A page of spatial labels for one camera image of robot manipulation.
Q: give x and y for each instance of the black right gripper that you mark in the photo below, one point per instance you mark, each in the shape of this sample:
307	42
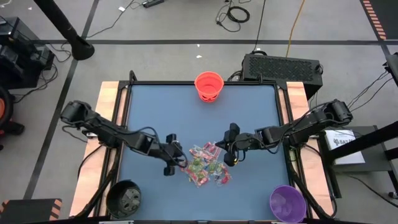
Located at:
245	140

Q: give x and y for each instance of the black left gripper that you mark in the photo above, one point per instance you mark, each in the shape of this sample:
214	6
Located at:
172	155

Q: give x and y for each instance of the clear wrapper red-green print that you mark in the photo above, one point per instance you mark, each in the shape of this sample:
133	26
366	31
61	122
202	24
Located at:
214	168

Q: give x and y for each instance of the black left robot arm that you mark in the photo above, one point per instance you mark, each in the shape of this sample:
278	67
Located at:
93	119

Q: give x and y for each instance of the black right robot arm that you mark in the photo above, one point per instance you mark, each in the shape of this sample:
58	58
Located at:
311	120

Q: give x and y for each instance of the red stick candy clear wrapper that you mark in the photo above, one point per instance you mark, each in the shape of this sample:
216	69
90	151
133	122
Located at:
213	147

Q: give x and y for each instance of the green candy clear wrapper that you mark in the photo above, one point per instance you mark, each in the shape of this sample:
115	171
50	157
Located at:
198	162

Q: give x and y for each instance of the red wrapped candy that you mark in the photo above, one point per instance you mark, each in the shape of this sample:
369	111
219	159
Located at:
225	179

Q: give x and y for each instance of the long red licorice stick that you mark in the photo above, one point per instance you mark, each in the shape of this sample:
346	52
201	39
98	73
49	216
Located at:
191	174

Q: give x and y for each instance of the red gummy clear wrapper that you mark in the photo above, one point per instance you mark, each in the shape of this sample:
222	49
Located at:
202	182

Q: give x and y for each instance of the blue-grey table mat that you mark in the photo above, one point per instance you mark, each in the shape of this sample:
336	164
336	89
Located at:
161	99

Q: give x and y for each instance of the orange pumpkin face bucket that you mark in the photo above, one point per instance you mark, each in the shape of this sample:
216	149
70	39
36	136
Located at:
209	84

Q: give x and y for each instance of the black skull print bucket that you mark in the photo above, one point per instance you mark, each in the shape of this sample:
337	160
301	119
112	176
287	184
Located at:
123	199

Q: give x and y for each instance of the purple plastic bucket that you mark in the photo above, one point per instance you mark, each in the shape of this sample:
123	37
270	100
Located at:
287	203

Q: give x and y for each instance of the black perforated computer case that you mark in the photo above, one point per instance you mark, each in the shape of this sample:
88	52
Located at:
281	70

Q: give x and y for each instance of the white printed booklet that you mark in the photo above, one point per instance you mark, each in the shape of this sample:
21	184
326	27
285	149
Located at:
345	146

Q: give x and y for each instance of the black diagonal beam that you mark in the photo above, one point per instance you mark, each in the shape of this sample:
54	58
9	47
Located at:
367	140

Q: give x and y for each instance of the black power strip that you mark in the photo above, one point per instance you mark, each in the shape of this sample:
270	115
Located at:
153	3

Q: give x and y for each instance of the black side table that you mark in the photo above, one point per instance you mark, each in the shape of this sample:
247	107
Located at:
377	165

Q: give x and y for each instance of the black pole stand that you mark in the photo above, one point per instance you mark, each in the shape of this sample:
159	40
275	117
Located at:
62	23

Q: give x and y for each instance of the orange black machine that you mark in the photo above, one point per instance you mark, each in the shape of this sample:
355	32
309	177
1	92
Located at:
4	109

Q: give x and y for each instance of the black equipment rack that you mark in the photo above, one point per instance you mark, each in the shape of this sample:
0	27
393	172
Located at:
18	53

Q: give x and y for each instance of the black mat orange stripes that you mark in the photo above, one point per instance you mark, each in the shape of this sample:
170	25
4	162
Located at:
385	15

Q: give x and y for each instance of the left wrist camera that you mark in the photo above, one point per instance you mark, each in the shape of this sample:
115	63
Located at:
171	138

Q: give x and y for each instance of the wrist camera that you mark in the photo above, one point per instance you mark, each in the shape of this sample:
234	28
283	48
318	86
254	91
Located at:
171	138
234	129

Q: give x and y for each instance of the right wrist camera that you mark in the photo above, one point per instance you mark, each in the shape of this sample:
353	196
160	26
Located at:
234	129

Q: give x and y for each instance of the black aluminium table frame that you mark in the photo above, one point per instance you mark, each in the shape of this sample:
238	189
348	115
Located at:
155	82

